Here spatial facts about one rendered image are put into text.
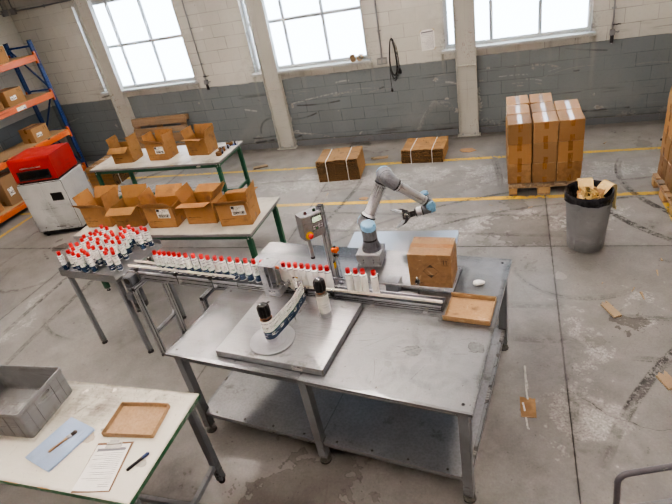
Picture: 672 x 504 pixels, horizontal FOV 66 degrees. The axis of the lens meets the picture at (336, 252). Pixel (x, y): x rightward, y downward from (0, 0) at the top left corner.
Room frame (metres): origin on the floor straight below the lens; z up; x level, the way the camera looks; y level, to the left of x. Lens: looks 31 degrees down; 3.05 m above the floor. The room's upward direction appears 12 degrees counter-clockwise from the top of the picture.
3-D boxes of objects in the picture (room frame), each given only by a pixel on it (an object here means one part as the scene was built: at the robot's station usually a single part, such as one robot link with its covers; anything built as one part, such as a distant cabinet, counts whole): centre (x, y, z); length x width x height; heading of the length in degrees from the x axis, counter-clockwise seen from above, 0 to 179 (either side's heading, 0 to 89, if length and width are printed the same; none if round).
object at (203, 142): (7.36, 1.59, 0.97); 0.43 x 0.42 x 0.37; 155
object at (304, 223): (3.28, 0.13, 1.38); 0.17 x 0.10 x 0.19; 116
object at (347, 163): (7.43, -0.34, 0.16); 0.65 x 0.54 x 0.32; 73
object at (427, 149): (7.45, -1.64, 0.11); 0.65 x 0.54 x 0.22; 65
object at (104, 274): (4.40, 2.09, 0.46); 0.73 x 0.62 x 0.93; 61
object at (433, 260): (3.08, -0.66, 0.99); 0.30 x 0.24 x 0.27; 65
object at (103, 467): (2.01, 1.46, 0.81); 0.38 x 0.36 x 0.02; 68
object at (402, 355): (3.00, 0.02, 0.82); 2.10 x 1.50 x 0.02; 61
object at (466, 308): (2.66, -0.79, 0.85); 0.30 x 0.26 x 0.04; 61
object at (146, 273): (3.84, 1.31, 0.47); 1.17 x 0.38 x 0.94; 61
